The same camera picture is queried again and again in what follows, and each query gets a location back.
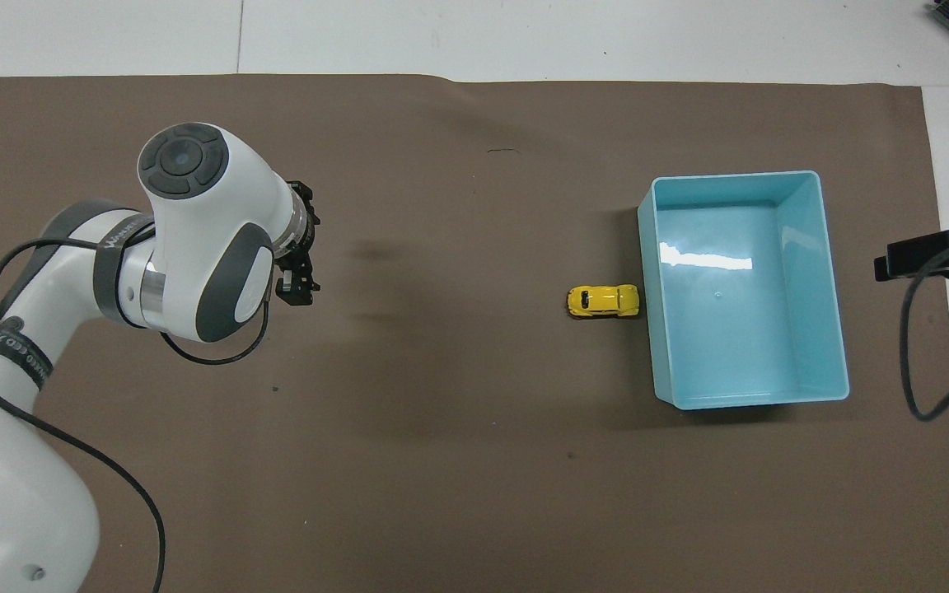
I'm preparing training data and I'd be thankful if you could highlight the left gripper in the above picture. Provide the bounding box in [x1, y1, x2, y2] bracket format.
[275, 180, 322, 309]

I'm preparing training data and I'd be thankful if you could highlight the yellow toy beetle car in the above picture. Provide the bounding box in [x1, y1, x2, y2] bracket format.
[566, 284, 640, 320]

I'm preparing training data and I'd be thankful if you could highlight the light blue plastic bin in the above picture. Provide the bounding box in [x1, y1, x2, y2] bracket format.
[636, 170, 851, 411]

